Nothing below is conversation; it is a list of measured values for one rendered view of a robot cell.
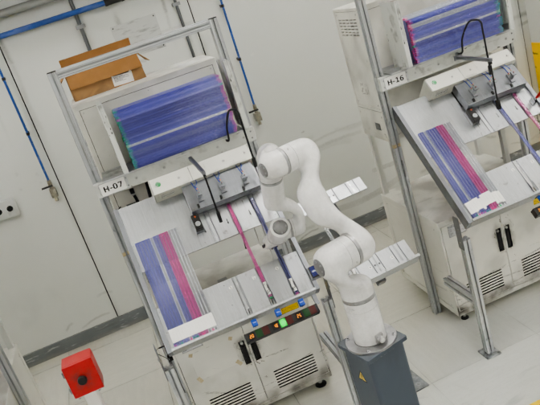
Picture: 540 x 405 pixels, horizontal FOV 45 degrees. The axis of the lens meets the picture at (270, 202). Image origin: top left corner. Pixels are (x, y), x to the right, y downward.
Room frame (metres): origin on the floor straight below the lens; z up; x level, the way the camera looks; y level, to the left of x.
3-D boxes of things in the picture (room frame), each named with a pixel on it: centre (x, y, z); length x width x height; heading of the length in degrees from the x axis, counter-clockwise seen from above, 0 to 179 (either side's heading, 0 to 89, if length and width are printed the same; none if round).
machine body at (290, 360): (3.11, 0.38, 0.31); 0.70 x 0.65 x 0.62; 101
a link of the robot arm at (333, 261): (2.07, -0.17, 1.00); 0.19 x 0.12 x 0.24; 115
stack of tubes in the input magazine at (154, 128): (3.01, 0.29, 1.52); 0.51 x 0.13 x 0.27; 101
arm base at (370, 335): (2.08, -0.20, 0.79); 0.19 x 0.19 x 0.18
